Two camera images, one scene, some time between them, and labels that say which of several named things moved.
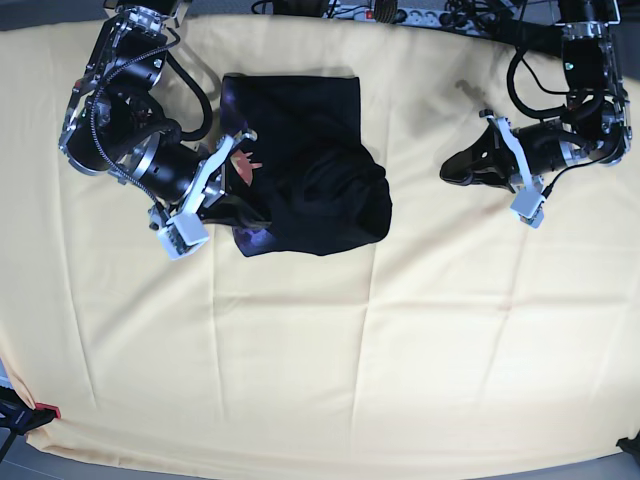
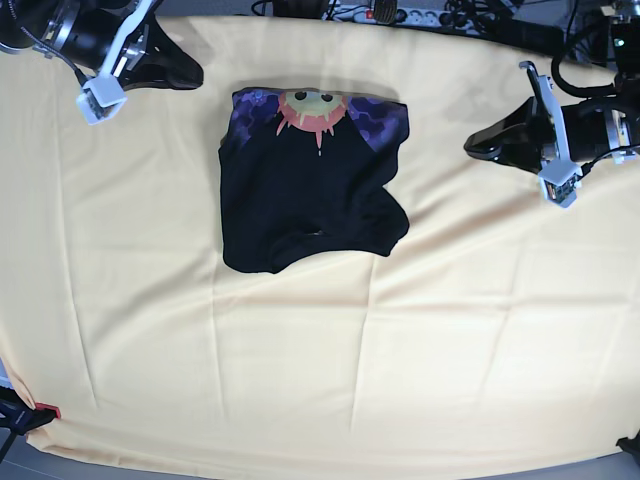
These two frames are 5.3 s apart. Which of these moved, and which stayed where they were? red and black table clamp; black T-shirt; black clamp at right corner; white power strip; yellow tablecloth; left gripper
Moved: black T-shirt; left gripper
Stayed: white power strip; yellow tablecloth; red and black table clamp; black clamp at right corner
